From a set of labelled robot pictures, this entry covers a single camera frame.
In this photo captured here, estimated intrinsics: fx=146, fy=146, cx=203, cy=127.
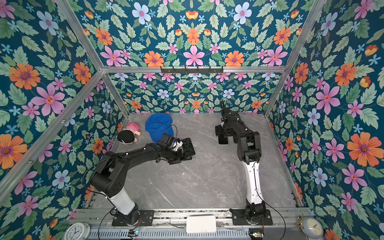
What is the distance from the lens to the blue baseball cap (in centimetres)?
108

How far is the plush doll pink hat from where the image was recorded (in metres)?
0.98

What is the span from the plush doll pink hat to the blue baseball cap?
7cm
